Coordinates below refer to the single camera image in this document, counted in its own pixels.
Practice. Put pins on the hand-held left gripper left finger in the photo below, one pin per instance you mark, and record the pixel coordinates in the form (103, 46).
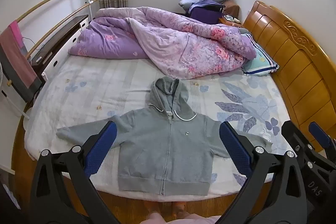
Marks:
(102, 146)

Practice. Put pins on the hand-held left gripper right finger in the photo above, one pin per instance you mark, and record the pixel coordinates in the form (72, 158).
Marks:
(236, 149)

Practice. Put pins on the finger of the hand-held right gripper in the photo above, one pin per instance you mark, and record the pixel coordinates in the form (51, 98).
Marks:
(291, 132)
(319, 133)

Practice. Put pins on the wooden nightstand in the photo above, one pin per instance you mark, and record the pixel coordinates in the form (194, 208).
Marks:
(228, 23)

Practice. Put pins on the wooden bed frame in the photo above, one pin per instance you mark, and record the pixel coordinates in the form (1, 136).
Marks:
(18, 145)

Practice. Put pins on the orange slipper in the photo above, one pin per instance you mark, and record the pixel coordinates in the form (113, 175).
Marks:
(179, 207)

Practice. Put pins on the dark purple cloth pile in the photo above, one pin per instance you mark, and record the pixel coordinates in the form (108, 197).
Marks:
(204, 11)

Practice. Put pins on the person's pink clothing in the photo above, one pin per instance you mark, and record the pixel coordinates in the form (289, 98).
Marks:
(183, 219)

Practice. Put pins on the white floral bedsheet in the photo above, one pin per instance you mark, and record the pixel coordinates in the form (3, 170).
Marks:
(105, 87)

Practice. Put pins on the brown cloth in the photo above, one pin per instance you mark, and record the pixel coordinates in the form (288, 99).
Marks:
(232, 7)

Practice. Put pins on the purple floral quilt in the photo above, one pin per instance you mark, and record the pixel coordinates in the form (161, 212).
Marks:
(183, 50)

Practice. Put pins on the white rail post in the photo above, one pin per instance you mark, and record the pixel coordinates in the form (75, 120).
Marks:
(88, 1)

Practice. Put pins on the bright pink cloth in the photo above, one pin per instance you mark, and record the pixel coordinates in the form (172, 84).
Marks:
(16, 35)

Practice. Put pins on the blue striped pillow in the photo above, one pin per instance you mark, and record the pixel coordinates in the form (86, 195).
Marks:
(262, 61)

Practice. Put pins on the maroon grey striped towel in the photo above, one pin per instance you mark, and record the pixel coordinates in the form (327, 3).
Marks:
(18, 66)

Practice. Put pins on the wooden headboard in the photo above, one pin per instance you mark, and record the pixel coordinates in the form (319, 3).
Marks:
(296, 61)

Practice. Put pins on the grey zip hoodie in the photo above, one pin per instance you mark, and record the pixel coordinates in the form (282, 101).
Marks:
(168, 150)

